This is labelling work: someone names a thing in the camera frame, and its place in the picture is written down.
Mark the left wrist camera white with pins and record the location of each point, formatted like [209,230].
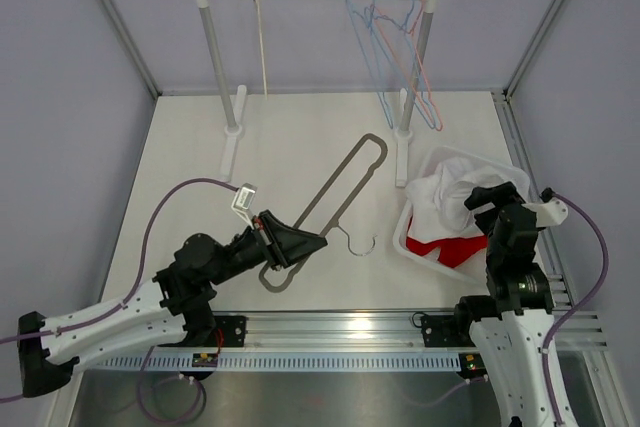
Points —
[242,201]

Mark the red t shirt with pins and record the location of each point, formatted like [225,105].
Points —
[452,252]

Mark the clothes rack white silver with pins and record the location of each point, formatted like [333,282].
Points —
[233,108]

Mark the white plastic basket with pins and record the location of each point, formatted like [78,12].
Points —
[471,271]

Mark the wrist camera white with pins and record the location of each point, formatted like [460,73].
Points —
[550,211]
[242,201]

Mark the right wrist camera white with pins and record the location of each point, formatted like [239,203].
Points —
[550,211]

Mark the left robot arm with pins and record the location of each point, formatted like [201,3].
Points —
[170,309]

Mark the pink wire hanger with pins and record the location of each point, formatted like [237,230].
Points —
[415,30]

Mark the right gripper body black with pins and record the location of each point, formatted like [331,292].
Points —
[498,196]

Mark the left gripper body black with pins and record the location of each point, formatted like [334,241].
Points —
[251,248]

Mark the white slotted cable duct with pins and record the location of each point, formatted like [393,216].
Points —
[285,362]

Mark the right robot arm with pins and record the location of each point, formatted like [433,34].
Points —
[513,326]

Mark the aluminium rail frame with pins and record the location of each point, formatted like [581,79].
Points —
[377,331]

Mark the cream wooden hanger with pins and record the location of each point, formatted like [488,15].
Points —
[259,20]

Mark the white t shirt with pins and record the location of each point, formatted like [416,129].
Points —
[437,200]

